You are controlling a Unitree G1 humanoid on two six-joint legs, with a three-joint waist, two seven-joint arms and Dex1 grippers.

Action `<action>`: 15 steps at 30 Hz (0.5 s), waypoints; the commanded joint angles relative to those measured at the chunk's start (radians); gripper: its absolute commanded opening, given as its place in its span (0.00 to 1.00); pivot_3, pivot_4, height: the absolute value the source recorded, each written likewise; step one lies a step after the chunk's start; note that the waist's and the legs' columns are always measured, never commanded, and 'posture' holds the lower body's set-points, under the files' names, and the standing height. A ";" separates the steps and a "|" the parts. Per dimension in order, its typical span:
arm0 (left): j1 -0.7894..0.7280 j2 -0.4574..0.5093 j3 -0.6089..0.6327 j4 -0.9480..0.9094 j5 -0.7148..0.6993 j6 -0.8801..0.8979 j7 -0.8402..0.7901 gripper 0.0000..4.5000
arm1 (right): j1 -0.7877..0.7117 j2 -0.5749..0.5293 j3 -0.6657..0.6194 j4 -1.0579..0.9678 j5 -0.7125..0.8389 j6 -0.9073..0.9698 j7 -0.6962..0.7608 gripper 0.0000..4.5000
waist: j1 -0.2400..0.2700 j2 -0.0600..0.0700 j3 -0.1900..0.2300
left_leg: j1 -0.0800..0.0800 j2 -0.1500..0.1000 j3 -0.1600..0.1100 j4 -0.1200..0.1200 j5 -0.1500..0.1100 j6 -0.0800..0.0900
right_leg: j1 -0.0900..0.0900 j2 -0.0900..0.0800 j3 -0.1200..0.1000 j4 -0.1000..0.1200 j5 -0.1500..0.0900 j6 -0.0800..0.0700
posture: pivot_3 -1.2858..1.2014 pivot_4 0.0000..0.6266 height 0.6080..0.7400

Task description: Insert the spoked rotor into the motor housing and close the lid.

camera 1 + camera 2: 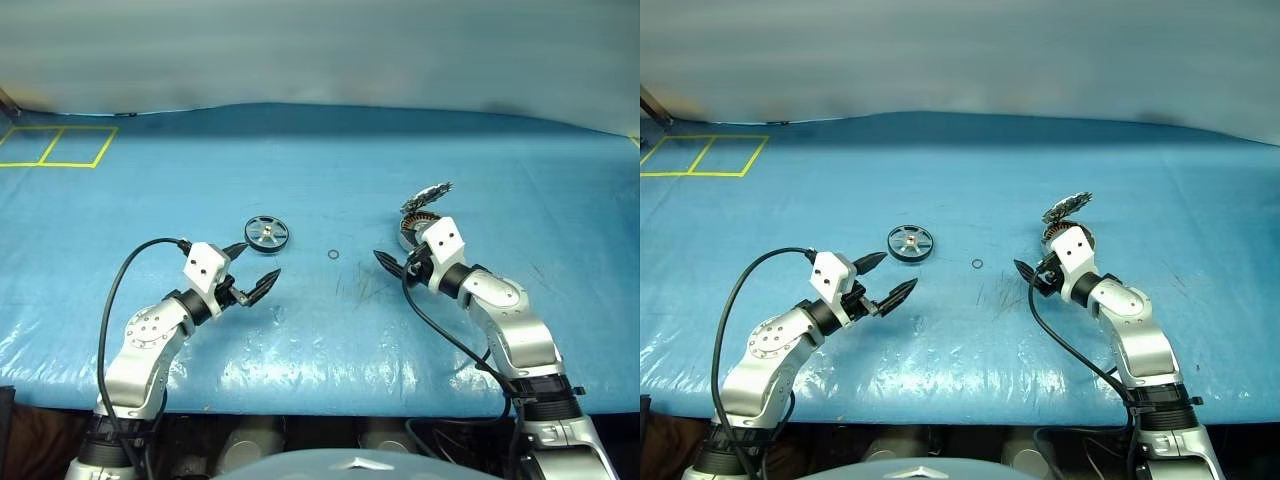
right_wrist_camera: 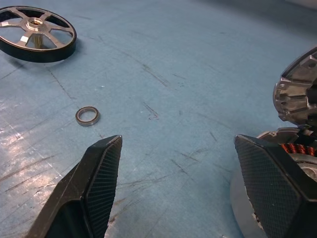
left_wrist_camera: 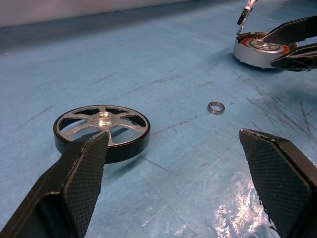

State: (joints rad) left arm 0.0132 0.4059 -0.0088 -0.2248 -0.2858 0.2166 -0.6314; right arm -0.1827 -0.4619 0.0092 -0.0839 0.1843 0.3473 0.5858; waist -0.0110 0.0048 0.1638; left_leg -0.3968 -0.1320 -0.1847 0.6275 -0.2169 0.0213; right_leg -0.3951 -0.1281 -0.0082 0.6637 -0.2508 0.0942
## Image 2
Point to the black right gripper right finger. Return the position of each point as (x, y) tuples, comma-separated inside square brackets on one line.
[(272, 188)]

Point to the silver ribbed motor housing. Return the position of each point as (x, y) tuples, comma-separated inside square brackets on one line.
[(292, 99)]

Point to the motor stator with copper coils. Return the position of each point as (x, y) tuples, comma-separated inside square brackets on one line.
[(299, 149)]

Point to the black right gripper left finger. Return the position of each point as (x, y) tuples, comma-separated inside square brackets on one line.
[(81, 193)]

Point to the black rotor wheel silver spokes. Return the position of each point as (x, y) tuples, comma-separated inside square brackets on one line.
[(37, 56)]

